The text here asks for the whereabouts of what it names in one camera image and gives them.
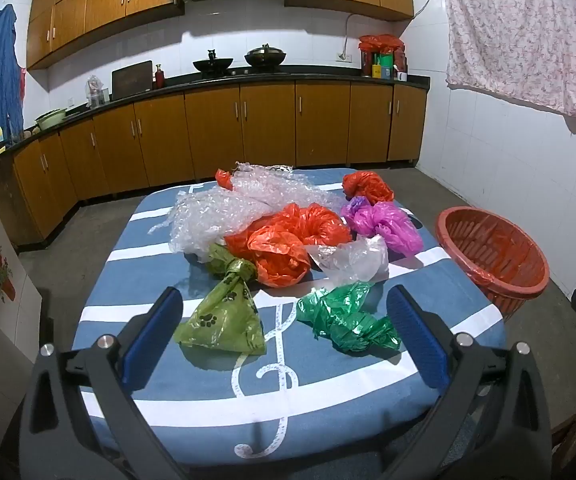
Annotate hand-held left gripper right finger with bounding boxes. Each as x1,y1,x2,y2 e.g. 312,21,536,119
383,285,552,480

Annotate pink floral hanging cloth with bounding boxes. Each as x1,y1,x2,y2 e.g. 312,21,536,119
439,0,576,132

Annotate black countertop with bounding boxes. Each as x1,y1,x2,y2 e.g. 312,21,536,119
0,64,431,166

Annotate large orange plastic bag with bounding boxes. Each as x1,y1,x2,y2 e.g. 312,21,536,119
224,202,355,289

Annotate dark green plastic bag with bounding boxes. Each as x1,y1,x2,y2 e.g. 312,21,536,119
296,281,403,356

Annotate red bag-covered containers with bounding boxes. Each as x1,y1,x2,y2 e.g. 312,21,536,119
360,50,409,81

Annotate clear plastic bag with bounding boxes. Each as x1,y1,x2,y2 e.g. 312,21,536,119
305,234,390,287

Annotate glass jar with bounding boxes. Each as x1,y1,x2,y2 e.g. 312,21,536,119
86,75,110,109

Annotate red plastic basket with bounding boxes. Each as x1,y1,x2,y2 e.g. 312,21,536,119
436,206,551,323

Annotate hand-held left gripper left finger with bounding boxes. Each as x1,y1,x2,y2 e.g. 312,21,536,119
18,287,189,480

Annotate dark cutting board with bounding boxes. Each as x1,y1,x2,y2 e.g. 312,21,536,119
111,60,153,101

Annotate blue white striped blanket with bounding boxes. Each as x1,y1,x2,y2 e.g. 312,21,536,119
74,166,507,467

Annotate red plastic bag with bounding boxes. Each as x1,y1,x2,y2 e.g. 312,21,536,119
358,34,405,56

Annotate wooden lower cabinets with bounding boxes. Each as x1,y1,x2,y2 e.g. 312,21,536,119
0,81,427,248

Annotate clear bubble wrap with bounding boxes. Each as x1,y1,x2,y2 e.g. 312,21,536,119
149,161,343,263

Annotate green basin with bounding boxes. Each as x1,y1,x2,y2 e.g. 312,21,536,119
35,108,68,131

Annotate crumpled orange plastic bag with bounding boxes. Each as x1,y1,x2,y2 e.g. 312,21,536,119
342,170,395,204

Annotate black wok with lid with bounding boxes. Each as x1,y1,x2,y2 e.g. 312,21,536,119
244,44,287,69

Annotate pink plastic bag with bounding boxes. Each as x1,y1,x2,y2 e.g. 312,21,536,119
343,201,425,256

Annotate light green pawprint bag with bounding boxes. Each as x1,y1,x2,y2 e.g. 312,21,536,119
174,242,267,358

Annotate white power cable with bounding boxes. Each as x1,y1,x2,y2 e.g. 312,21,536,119
344,12,365,56

